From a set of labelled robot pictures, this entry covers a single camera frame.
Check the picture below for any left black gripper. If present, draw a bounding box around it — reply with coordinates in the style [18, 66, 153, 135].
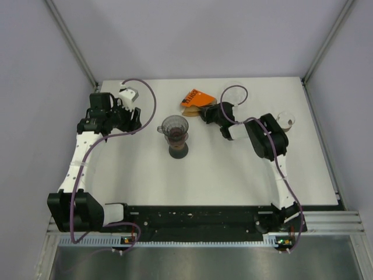
[105, 98, 140, 135]

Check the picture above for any clear plastic coffee dripper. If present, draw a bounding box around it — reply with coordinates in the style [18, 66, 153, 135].
[157, 115, 189, 141]

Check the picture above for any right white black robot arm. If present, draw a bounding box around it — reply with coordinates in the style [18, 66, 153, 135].
[200, 102, 305, 233]

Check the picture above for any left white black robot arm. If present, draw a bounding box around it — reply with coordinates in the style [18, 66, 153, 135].
[47, 87, 142, 232]

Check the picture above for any brown paper filter stack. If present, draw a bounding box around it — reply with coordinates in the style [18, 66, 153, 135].
[181, 105, 201, 117]

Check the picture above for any orange coffee filter package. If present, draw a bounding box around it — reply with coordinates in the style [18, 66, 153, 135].
[181, 89, 217, 108]

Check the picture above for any clear glass cup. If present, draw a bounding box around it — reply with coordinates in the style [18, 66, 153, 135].
[223, 81, 247, 105]

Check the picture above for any glass carafe with red rim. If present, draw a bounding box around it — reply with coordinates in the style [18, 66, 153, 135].
[166, 127, 189, 159]

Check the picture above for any clear glass with brown band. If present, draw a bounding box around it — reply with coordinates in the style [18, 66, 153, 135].
[277, 111, 295, 132]

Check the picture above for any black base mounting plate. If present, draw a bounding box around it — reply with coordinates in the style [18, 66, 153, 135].
[101, 206, 307, 243]

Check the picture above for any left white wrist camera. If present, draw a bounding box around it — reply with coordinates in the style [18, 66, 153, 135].
[118, 84, 139, 111]

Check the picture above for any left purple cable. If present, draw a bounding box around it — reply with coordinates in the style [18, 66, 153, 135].
[68, 78, 157, 257]

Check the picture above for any purple cable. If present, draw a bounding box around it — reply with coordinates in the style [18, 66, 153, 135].
[220, 85, 305, 254]
[68, 78, 157, 257]

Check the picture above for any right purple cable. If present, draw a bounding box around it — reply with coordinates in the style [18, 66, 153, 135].
[220, 85, 305, 254]

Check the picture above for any grey slotted cable duct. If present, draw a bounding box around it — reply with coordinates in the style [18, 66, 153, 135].
[58, 236, 123, 247]

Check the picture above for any aluminium frame rail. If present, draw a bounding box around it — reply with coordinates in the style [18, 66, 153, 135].
[46, 210, 367, 234]

